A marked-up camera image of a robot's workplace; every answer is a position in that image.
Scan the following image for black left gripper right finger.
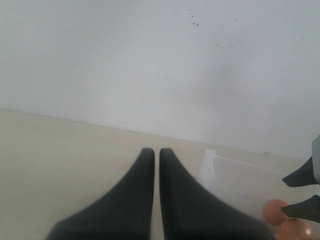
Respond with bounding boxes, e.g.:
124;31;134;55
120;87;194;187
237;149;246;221
282;157;320;187

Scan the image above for clear plastic bin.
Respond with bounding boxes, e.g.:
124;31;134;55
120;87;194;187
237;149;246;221
196;148;296;221

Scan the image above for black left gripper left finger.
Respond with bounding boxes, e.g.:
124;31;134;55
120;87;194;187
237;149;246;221
47;148;155;240

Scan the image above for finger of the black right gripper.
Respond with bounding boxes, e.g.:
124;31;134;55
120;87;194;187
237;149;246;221
159;148;274;240
281;195;320;223

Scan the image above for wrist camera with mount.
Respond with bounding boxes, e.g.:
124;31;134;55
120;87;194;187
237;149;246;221
311;136;320;185

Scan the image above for brown egg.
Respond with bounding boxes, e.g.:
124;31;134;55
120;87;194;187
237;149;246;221
278;218;314;240
261;198;289;227

